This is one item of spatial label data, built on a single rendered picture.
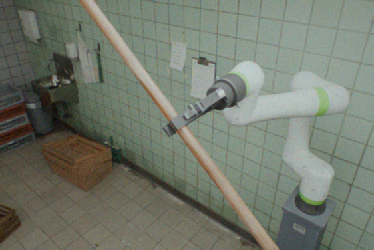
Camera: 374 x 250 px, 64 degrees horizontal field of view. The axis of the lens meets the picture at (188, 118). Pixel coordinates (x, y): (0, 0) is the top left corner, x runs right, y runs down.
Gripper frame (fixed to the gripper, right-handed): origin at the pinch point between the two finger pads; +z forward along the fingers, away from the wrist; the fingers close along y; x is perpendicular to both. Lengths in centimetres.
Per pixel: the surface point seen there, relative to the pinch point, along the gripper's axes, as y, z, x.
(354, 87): 11, -127, -36
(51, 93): 265, -99, 137
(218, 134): 118, -128, -13
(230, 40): 56, -129, 34
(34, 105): 333, -102, 162
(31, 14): 245, -127, 232
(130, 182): 259, -111, 1
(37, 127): 361, -98, 141
